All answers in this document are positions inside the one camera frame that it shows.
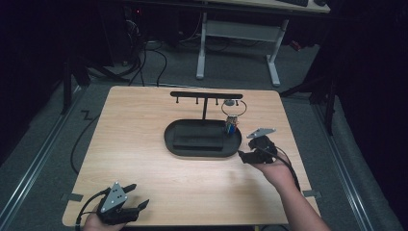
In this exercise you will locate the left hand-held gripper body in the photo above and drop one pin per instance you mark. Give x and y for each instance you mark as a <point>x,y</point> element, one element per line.
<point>114,200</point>

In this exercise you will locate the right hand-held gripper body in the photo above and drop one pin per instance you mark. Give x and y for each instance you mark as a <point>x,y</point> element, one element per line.
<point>264,149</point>

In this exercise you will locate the black tray with hook stand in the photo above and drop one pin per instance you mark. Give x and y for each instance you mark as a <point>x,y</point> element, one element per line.
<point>200,153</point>

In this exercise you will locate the person's right hand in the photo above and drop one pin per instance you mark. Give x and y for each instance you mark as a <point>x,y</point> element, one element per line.
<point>279,174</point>

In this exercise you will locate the person's left hand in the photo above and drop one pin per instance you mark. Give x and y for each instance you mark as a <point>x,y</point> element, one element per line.
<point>96,224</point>

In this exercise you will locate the grey tape piece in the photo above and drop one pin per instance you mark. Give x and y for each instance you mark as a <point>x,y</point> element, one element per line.
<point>311,193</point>
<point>72,197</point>

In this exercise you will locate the black metal stand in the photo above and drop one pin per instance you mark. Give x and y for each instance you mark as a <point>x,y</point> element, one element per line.
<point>67,86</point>
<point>330,106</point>

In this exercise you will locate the black keyboard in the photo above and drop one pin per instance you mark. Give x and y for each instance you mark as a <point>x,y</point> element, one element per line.
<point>293,2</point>

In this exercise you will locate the black computer mouse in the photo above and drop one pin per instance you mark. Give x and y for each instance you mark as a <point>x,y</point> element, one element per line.
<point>320,2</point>

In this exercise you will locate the metal floor rail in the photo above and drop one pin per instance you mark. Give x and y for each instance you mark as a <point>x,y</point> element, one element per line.
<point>35,163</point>
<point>343,166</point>

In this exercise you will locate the white frame desk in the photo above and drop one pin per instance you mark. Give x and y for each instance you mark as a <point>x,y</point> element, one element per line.
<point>240,30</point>

